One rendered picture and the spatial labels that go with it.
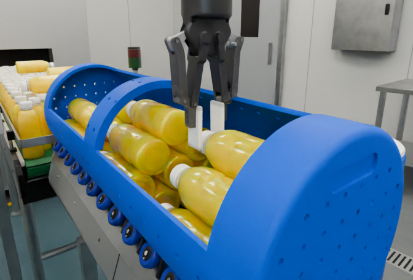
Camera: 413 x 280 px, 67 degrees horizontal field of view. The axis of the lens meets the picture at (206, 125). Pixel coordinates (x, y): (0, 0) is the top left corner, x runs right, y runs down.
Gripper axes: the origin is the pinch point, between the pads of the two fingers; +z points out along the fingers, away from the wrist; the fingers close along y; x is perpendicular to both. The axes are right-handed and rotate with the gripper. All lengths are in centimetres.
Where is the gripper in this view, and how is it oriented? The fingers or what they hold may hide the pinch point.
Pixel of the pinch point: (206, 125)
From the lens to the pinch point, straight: 50.8
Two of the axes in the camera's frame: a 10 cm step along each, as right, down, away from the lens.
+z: 0.0, 9.6, 2.8
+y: 8.0, -1.7, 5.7
